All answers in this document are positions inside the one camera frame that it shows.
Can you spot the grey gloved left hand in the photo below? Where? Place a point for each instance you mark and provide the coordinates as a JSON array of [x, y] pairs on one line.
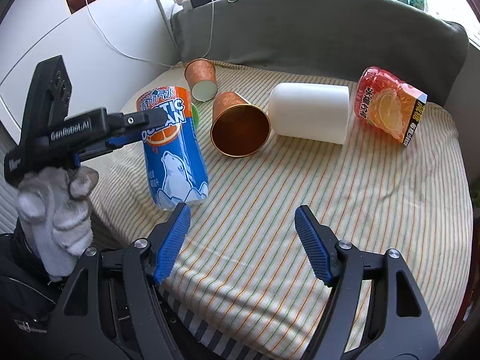
[[54, 213]]

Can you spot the red orange drink bottle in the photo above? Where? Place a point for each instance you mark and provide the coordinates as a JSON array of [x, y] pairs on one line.
[[390, 104]]

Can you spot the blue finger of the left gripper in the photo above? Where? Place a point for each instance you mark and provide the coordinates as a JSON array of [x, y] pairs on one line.
[[136, 122], [105, 147]]

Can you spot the white cabinet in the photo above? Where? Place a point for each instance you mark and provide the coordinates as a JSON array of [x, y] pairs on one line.
[[111, 49]]

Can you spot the grey cushion backrest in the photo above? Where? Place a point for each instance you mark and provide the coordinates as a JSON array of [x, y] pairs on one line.
[[329, 38]]

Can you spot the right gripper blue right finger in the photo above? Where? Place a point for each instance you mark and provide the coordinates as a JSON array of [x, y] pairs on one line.
[[317, 242]]

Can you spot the orange paper cup near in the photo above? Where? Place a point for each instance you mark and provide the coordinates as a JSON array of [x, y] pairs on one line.
[[238, 129]]

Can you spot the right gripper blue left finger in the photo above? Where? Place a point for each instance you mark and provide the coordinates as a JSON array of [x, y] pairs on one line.
[[167, 241]]

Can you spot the orange paper cup far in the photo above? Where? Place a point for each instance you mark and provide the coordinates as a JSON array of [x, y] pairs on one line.
[[200, 75]]

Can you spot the white plastic cup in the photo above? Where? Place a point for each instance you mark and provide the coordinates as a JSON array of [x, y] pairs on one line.
[[310, 111]]

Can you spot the orange paper cup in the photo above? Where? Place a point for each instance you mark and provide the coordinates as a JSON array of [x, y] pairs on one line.
[[200, 75], [238, 129]]

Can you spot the green tea bottle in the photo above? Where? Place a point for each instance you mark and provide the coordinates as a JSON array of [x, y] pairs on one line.
[[195, 116]]

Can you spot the blue orange soda bottle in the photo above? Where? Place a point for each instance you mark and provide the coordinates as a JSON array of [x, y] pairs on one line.
[[174, 164]]

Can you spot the striped mattress cover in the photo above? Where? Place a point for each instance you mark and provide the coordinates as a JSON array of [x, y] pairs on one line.
[[302, 250]]

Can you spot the black sleeved left forearm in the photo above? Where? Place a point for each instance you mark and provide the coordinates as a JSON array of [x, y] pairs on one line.
[[28, 296]]

